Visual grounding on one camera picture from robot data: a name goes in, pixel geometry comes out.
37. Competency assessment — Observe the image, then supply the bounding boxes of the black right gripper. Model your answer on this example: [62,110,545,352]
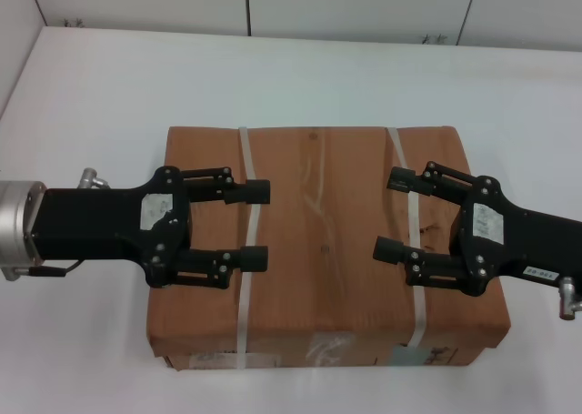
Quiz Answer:
[372,174,582,298]

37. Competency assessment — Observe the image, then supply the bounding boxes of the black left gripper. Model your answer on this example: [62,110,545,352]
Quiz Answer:
[33,165,193,290]

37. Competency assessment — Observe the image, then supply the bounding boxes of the white plastic strapping band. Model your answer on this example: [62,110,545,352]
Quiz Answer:
[385,126,429,349]
[233,126,266,370]

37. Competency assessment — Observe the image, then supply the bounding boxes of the brown cardboard box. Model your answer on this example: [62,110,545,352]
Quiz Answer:
[147,123,513,372]

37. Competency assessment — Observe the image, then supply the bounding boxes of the right arm connector cable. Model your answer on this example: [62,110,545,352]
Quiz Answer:
[557,274,582,318]

